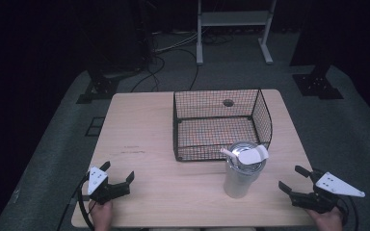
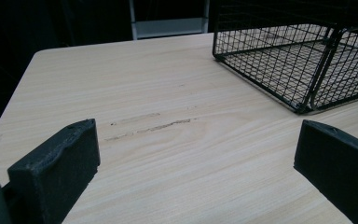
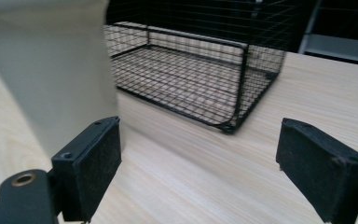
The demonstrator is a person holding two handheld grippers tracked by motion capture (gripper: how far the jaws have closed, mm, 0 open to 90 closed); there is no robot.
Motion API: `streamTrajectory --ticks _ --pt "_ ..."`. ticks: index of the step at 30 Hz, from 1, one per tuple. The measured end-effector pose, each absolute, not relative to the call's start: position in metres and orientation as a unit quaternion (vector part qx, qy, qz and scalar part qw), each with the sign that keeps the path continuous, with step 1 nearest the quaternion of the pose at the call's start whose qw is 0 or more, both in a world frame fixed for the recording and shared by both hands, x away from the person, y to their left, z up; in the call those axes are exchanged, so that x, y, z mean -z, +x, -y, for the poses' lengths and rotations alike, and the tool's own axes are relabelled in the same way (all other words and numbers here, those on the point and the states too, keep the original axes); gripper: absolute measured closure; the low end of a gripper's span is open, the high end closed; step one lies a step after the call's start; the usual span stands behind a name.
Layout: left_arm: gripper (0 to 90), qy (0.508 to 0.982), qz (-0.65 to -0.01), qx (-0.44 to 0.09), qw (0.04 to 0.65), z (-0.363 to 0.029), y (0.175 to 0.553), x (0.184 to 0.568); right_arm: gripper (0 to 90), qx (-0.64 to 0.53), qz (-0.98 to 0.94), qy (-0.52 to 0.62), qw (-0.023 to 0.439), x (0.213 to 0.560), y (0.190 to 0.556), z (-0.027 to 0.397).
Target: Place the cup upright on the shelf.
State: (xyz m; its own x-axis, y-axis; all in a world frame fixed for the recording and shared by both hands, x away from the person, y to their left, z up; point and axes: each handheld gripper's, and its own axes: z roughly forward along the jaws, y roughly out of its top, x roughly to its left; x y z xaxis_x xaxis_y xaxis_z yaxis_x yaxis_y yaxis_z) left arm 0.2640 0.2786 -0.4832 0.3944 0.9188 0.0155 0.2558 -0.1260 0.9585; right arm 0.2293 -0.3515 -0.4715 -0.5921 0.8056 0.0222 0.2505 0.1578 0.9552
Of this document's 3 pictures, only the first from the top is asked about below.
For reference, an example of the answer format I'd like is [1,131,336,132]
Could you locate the black wire mesh basket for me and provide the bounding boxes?
[172,89,274,163]

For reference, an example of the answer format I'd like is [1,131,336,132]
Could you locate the person's right hand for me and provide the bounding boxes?
[304,206,345,231]

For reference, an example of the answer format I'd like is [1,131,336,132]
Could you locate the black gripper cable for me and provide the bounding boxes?
[335,194,360,231]
[76,172,96,231]

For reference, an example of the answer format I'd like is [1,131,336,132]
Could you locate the person's left hand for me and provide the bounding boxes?
[88,200,114,231]

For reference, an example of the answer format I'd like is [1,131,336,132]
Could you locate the white floor cables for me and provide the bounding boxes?
[153,31,200,54]

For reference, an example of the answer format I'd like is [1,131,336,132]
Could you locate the black stand base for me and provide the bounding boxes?
[289,0,345,101]
[75,62,143,105]

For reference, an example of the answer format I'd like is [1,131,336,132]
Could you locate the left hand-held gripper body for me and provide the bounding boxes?
[87,166,131,205]

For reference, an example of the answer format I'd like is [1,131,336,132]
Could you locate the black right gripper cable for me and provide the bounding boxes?
[335,194,360,231]

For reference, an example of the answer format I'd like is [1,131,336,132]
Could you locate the white metal stand frame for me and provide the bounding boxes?
[196,0,278,66]

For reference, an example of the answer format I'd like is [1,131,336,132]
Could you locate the black floor cable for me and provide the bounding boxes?
[172,47,200,91]
[130,55,167,93]

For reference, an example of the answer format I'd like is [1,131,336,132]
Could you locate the white drinking straw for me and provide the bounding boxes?
[220,147,240,163]

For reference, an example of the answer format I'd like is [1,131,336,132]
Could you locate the silver steel tumbler cup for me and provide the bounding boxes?
[223,141,268,199]

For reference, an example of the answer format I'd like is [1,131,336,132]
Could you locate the white paper piece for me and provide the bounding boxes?
[237,144,270,166]

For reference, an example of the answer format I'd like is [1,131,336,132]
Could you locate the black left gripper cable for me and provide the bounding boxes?
[76,172,96,231]

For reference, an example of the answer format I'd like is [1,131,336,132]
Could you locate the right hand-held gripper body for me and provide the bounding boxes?
[290,168,366,214]

